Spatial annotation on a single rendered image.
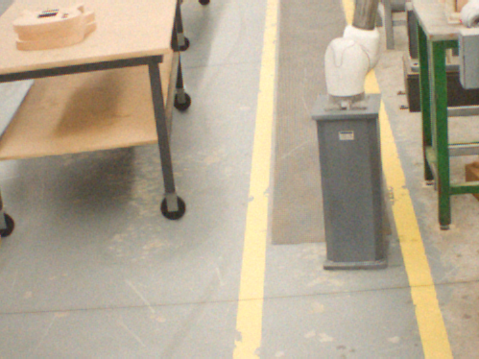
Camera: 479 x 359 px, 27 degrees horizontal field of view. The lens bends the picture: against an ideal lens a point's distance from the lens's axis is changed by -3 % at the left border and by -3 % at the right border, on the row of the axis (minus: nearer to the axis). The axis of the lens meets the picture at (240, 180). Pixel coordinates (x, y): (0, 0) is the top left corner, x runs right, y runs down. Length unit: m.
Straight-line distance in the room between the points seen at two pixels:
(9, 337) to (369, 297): 1.49
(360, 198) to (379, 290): 0.39
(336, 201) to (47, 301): 1.32
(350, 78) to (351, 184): 0.45
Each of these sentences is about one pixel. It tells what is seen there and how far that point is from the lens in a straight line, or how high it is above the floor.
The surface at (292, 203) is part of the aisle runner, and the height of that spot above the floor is 0.00.
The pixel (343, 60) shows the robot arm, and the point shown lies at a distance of 4.12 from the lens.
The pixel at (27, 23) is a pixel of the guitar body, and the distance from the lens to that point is 5.02.
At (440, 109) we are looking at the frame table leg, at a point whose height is 0.59.
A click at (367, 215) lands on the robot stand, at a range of 4.28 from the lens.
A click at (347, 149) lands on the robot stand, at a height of 0.55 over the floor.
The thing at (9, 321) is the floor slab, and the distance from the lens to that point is 4.36.
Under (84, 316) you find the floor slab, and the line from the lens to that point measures 4.28.
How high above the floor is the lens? 1.99
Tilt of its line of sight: 21 degrees down
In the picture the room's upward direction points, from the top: 6 degrees counter-clockwise
